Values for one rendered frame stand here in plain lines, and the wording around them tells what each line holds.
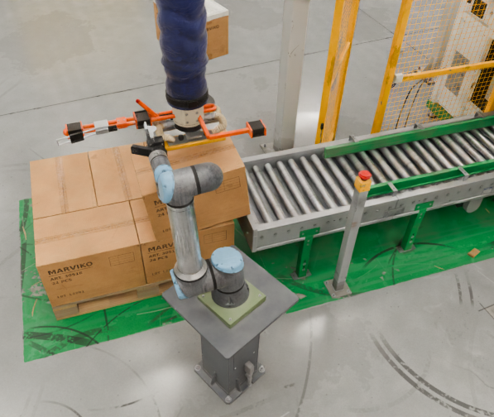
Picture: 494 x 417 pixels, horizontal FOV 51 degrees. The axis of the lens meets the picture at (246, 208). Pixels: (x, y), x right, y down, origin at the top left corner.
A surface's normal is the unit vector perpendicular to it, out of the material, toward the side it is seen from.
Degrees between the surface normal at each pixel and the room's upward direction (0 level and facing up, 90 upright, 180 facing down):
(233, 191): 90
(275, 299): 0
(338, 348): 0
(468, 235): 0
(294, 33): 89
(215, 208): 90
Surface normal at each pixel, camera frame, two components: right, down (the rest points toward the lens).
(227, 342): 0.03, -0.72
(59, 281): 0.32, 0.67
